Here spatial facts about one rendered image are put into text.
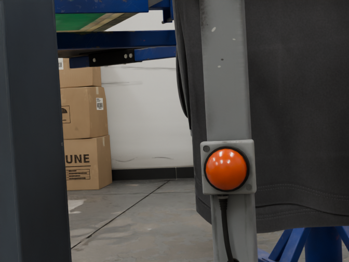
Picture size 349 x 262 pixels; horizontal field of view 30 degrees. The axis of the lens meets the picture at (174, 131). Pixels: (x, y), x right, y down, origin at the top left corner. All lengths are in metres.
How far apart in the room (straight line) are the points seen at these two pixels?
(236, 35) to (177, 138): 5.04
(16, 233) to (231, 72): 0.75
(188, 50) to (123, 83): 4.84
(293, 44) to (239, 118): 0.30
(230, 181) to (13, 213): 0.75
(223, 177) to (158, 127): 5.10
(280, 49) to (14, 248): 0.66
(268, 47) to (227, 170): 0.35
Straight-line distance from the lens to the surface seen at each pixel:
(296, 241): 2.13
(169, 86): 5.64
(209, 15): 0.62
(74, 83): 5.42
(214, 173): 0.58
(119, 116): 5.75
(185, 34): 0.91
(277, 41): 0.90
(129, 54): 2.74
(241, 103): 0.61
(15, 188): 1.26
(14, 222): 1.28
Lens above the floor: 0.72
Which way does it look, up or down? 3 degrees down
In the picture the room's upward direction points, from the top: 3 degrees counter-clockwise
